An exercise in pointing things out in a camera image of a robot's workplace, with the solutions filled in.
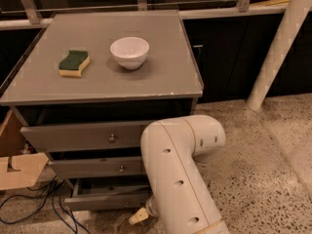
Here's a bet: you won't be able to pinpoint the white ceramic bowl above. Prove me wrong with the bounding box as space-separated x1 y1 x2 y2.
110 37 149 69

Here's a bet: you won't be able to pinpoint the brown cardboard box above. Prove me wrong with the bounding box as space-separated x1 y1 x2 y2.
0 111 48 190

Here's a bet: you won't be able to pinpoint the grey bottom drawer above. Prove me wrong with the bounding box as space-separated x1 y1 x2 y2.
64 176 151 211

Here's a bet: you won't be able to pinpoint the grey wooden drawer cabinet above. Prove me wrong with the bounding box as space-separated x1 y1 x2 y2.
0 10 205 213

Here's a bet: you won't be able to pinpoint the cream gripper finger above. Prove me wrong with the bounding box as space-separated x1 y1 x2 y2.
129 208 149 225

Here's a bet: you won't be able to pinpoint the grey top drawer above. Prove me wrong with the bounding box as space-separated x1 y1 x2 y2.
20 121 150 152

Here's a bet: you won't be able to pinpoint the metal railing frame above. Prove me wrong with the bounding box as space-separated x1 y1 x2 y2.
0 0 290 31

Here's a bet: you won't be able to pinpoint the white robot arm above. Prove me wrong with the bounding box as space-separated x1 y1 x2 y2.
129 115 230 234

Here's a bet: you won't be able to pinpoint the grey middle drawer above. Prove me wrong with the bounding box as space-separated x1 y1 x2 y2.
49 156 145 178

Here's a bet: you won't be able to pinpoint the grey drawer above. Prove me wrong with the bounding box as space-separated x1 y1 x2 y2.
64 176 151 211
49 156 145 178
20 121 150 152

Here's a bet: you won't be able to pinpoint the green yellow sponge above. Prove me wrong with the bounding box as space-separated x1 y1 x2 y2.
58 50 91 77

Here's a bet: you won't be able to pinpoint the white diagonal pole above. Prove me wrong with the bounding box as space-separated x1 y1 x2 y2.
247 0 312 111

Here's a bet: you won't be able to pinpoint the black floor cables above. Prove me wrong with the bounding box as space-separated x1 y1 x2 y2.
0 175 92 234

